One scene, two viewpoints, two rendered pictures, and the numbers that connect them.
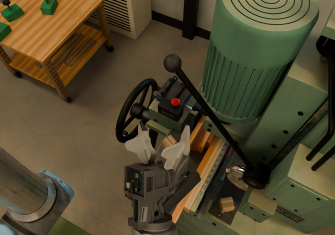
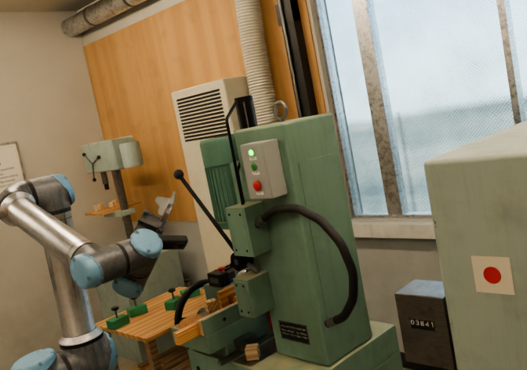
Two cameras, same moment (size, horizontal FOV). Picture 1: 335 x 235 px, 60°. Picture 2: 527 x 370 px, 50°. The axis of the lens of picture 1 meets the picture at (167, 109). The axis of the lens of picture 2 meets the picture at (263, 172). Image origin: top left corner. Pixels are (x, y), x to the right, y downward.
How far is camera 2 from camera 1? 1.66 m
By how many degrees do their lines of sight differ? 56
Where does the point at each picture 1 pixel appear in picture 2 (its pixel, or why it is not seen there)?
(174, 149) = (163, 200)
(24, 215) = (69, 338)
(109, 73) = not seen: outside the picture
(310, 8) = not seen: hidden behind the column
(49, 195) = (95, 331)
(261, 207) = (241, 279)
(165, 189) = (154, 223)
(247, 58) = (210, 159)
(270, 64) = (222, 160)
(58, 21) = not seen: hidden behind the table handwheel
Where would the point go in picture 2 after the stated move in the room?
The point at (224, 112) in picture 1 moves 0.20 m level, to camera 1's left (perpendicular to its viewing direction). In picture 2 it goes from (222, 219) to (169, 226)
